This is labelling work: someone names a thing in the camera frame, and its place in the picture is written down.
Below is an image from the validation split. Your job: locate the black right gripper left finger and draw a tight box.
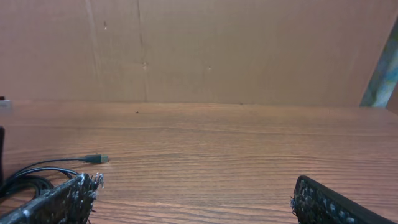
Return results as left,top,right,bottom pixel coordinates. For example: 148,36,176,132
1,173,104,224

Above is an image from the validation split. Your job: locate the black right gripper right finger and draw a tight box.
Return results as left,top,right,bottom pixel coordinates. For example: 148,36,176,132
290,175,394,224

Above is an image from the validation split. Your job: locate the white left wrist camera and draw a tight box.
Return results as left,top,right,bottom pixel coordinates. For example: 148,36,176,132
0,96,12,110

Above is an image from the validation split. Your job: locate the thick black USB-C cable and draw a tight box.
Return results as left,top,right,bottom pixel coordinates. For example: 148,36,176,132
0,167,80,200

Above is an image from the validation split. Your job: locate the brown cardboard backboard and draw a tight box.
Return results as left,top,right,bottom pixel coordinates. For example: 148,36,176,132
1,0,397,106

